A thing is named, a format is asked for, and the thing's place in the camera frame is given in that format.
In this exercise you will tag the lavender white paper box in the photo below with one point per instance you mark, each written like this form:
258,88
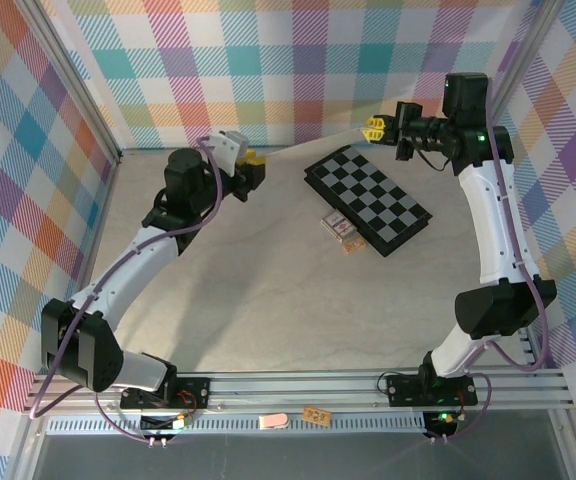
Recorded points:
313,145

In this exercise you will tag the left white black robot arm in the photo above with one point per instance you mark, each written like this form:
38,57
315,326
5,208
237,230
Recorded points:
118,270

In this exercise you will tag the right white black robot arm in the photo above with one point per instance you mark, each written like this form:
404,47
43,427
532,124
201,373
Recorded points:
493,225

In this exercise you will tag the playing card box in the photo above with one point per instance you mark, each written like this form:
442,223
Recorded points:
332,218
343,231

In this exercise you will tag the small orange box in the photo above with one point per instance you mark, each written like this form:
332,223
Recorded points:
354,246

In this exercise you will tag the black grey chessboard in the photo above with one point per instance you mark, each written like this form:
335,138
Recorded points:
368,200

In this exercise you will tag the yellow green connector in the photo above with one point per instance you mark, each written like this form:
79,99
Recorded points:
182,422

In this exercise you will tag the pink white eraser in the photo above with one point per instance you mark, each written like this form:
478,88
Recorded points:
273,421

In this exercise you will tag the small wooden tag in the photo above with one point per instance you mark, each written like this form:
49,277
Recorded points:
315,416

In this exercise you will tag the black board with green light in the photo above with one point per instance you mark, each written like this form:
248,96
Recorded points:
443,420

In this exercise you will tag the aluminium frame post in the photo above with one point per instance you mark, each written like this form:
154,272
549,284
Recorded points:
522,55
78,82

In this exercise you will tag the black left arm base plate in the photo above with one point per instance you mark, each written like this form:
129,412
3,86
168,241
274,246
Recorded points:
190,392

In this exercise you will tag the aluminium frame rail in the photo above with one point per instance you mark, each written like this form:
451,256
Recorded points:
293,392

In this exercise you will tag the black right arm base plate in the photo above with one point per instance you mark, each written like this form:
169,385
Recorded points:
408,390

